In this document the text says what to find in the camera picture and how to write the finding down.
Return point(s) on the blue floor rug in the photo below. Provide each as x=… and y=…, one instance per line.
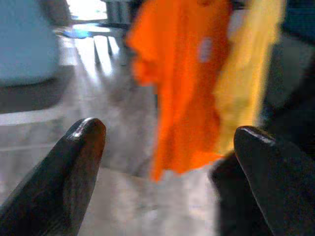
x=83, y=30

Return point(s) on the orange t-shirt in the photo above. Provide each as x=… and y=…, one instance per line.
x=182, y=86

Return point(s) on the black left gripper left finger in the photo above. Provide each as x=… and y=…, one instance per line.
x=49, y=196

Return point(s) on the green leather sofa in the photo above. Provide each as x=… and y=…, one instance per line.
x=290, y=98

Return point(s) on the yellow polo shirt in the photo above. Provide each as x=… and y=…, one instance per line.
x=246, y=86

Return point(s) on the black garment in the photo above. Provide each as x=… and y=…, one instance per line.
x=226, y=196

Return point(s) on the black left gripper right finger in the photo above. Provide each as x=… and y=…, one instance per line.
x=285, y=191

